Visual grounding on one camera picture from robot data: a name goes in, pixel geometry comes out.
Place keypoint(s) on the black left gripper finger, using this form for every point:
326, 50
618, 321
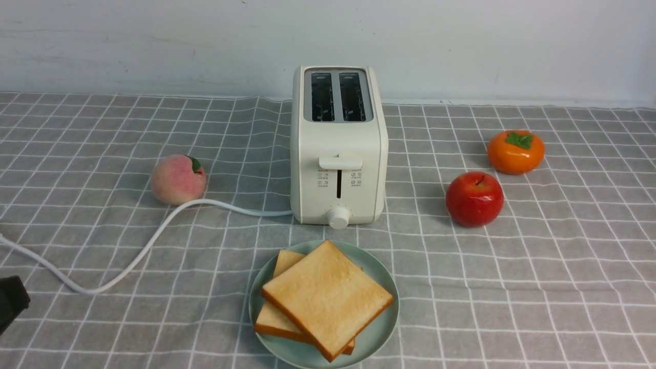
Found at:
14, 300

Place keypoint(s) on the toast slice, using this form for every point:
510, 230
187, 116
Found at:
328, 297
305, 308

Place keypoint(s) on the pink peach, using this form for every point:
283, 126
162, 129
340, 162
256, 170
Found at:
178, 179

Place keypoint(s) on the white two-slot toaster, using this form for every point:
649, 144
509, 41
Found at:
338, 146

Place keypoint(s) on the red apple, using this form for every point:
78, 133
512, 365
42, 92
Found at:
474, 199

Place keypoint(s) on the orange persimmon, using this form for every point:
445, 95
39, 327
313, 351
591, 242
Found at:
515, 152

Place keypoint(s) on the grey checkered tablecloth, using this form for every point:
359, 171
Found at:
562, 278

